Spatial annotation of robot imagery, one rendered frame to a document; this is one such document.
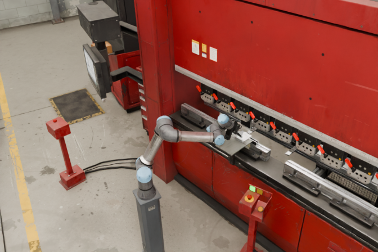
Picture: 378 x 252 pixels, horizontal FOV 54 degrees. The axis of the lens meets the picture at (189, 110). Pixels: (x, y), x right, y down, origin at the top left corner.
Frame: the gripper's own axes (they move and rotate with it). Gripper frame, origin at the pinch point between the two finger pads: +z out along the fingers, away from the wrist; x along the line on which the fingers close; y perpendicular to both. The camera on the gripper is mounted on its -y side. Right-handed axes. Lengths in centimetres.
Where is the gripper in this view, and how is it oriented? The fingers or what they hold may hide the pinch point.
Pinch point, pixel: (238, 135)
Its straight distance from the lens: 312.5
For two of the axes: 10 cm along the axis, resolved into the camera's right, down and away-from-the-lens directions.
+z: 4.9, 3.9, 7.8
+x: -6.8, -3.8, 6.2
